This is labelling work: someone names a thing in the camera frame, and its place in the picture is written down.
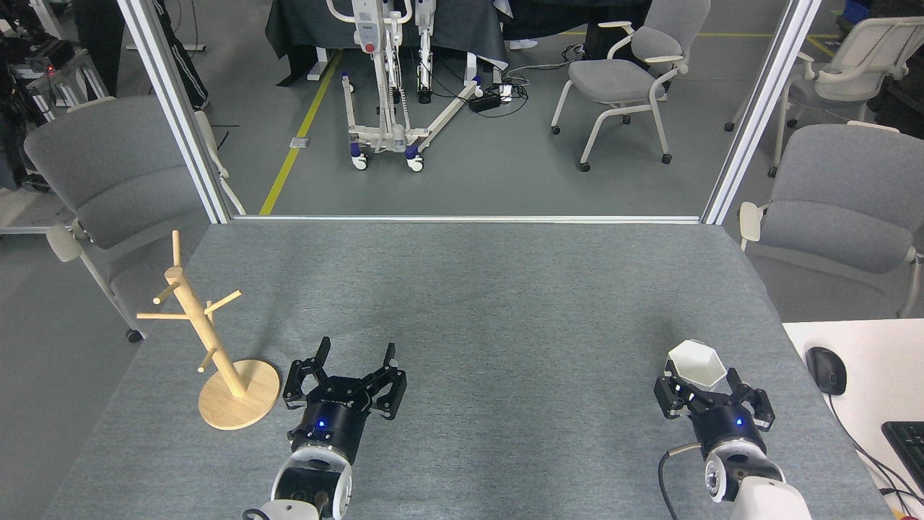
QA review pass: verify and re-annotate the person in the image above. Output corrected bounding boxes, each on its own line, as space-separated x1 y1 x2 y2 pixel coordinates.
72 0 210 111

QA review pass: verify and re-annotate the white desk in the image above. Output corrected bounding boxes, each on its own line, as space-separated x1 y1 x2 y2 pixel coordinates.
783 318 924 520

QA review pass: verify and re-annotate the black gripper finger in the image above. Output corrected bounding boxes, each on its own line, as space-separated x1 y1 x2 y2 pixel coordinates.
365 343 407 420
654 361 697 420
283 337 331 410
725 368 775 432

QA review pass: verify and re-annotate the white stand on wheels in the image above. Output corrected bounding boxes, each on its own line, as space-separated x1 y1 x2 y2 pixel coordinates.
326 0 486 173

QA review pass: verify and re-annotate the black keyboard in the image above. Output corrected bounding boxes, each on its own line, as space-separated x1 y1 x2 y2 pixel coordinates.
881 421 924 492

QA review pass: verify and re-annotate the black mouse cable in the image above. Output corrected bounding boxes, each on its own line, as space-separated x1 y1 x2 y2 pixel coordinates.
827 394 924 506

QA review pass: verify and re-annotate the silver aluminium rail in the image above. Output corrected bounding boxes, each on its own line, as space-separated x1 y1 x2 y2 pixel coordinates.
231 214 705 225

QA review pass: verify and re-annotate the silver aluminium post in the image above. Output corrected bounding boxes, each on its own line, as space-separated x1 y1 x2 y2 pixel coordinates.
702 0 824 226
115 0 246 225

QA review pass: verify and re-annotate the black power strip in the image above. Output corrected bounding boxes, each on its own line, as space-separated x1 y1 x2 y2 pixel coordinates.
468 83 515 113

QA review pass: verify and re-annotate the grey chair with white frame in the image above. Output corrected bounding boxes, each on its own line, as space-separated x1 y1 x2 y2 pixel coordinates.
24 96 246 344
738 121 924 319
724 16 924 178
550 0 712 173

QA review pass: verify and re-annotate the metal equipment rack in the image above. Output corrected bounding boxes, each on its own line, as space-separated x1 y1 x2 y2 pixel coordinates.
0 36 109 192

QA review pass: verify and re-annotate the wooden cup rack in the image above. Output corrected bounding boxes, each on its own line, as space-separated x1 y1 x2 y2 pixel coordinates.
136 230 281 431

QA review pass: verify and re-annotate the table with black cloth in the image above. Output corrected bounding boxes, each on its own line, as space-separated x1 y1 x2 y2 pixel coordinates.
265 0 510 87

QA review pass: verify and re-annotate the white hexagonal cup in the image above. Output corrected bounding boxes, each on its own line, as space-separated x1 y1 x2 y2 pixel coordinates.
666 339 728 393

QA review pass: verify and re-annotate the black computer mouse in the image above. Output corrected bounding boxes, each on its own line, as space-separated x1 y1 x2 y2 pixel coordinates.
806 347 847 396

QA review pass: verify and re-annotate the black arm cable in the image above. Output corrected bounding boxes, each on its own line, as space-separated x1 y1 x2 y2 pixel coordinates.
658 444 705 520

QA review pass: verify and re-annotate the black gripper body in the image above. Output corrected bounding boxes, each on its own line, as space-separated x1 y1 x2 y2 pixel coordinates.
287 386 372 467
689 394 767 457

